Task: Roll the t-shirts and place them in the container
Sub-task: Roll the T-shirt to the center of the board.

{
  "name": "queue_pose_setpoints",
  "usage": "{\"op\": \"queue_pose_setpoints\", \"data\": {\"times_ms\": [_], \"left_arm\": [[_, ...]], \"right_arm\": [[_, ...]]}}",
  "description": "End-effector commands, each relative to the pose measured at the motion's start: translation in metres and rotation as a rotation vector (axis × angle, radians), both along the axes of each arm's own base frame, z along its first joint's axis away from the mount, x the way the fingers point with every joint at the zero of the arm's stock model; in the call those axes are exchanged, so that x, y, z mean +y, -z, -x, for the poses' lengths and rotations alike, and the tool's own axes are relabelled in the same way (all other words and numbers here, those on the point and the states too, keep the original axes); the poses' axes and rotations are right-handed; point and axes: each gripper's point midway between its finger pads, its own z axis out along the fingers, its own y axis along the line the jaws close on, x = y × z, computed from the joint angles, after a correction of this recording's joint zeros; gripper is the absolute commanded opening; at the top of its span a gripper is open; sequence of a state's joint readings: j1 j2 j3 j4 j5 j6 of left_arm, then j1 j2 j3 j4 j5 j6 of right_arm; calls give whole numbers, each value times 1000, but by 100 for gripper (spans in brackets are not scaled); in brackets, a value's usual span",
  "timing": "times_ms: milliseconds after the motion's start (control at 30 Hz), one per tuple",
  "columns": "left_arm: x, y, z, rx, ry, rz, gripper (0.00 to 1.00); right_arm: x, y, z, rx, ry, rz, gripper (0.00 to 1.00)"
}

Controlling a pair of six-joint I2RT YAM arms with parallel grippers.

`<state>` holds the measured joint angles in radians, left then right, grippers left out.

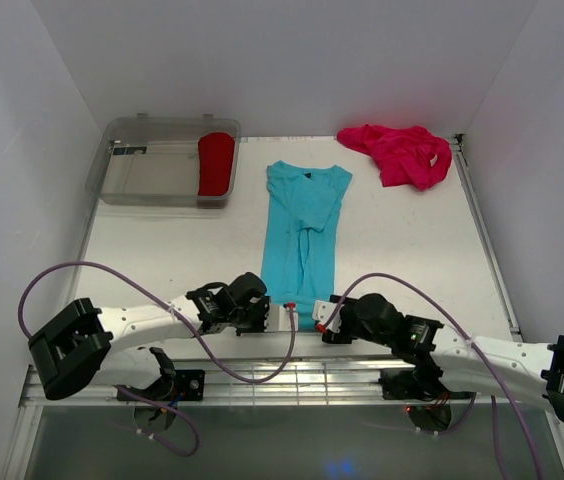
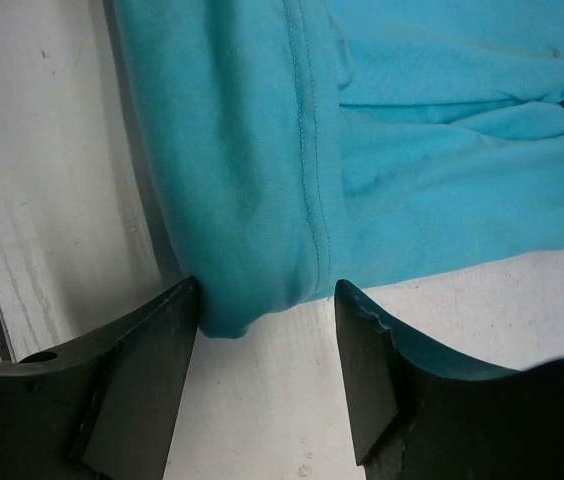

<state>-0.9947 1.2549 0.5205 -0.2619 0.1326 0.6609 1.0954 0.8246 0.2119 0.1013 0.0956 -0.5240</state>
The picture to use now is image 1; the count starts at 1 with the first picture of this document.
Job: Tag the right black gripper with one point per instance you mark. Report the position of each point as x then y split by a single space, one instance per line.
341 336

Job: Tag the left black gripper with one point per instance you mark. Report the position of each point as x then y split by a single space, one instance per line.
262 304

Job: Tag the cyan t shirt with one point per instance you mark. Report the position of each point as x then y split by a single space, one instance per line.
299 251

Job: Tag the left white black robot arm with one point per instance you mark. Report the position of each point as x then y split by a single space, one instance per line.
84 344

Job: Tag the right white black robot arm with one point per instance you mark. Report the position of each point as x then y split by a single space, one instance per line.
444 364

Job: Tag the rolled red t shirt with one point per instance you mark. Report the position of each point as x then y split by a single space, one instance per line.
216 154

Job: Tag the magenta t shirt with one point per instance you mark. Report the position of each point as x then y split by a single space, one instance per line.
410 156

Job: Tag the clear plastic bin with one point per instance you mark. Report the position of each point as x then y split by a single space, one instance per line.
154 161

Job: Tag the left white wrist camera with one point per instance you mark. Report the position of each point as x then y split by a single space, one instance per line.
281 319

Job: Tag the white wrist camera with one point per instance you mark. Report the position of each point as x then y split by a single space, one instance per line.
281 319
321 313

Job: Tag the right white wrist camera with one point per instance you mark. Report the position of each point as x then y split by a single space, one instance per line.
321 313

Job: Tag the aluminium frame rail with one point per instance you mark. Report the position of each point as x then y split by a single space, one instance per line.
303 383

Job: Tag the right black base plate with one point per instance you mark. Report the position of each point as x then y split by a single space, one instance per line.
402 385

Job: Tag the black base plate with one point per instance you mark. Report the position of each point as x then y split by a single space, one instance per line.
402 385
182 385

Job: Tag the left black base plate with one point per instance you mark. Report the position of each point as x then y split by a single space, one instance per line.
182 385

